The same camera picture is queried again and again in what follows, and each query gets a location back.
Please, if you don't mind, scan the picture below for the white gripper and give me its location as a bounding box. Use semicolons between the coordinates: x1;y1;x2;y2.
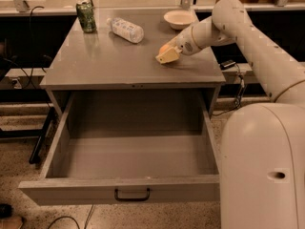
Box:
155;26;202;64

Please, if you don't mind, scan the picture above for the orange fruit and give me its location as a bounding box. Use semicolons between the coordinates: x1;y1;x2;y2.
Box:
159;44;170;53

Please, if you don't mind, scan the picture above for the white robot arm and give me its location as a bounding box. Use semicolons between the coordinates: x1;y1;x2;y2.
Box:
156;0;305;229

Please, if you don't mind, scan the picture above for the grey cabinet counter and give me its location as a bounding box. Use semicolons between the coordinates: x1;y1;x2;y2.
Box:
39;7;227;118

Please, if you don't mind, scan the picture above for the grey open drawer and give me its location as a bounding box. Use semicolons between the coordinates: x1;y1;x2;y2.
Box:
19;90;219;205

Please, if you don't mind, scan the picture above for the white paper bowl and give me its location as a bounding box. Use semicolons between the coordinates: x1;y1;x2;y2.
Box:
164;10;196;30

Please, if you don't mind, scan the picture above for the clear plastic water bottle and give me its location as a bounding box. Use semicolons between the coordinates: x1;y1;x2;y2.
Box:
107;17;144;44

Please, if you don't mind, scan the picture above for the black power adapter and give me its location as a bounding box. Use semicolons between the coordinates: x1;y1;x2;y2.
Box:
220;60;235;71

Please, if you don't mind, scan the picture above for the green soda can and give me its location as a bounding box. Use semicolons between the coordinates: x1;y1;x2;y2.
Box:
76;0;96;33

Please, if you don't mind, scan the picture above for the black table leg left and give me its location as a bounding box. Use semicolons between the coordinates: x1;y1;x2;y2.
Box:
0;107;55;164

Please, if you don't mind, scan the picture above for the black cable right floor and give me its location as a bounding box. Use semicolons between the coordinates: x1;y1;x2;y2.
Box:
212;64;247;117

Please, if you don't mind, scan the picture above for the black cable floor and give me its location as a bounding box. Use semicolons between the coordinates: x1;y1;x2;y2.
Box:
212;64;247;117
47;204;96;229

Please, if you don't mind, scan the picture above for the black cable left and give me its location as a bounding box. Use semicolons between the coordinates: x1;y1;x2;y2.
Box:
0;5;53;110

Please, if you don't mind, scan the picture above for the black drawer handle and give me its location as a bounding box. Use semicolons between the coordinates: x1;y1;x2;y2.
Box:
114;188;151;202

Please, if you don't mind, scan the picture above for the black cable bottom floor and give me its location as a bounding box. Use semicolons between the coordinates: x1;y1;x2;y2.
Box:
47;204;96;229

